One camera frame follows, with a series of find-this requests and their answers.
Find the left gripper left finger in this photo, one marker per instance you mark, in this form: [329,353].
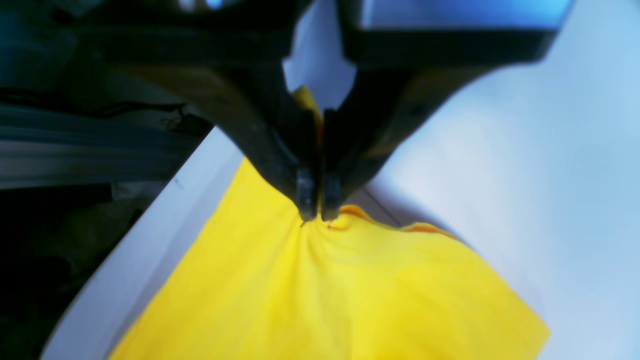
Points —
[226,57]

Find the yellow t-shirt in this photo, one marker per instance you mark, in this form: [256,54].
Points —
[258,283]

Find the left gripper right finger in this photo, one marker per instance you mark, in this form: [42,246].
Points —
[410,57]

